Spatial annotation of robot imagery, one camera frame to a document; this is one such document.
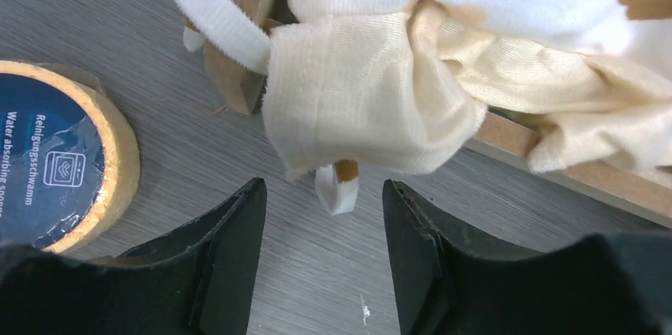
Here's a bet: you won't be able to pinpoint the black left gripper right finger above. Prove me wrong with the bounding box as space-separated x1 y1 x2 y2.
382 180 542 335

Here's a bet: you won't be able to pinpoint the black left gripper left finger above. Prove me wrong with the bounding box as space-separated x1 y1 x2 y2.
89 177 268 335

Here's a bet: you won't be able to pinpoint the large bear print cushion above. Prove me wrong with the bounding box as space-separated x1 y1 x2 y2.
262 0 671 175

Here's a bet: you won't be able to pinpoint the white cushion tie strings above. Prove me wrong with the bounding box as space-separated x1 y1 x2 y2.
167 0 361 217

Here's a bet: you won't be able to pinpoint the tape roll with blue core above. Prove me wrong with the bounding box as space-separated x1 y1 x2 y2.
1 60 140 253

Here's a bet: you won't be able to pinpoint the wooden pet bed frame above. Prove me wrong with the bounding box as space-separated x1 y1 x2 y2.
204 0 671 227

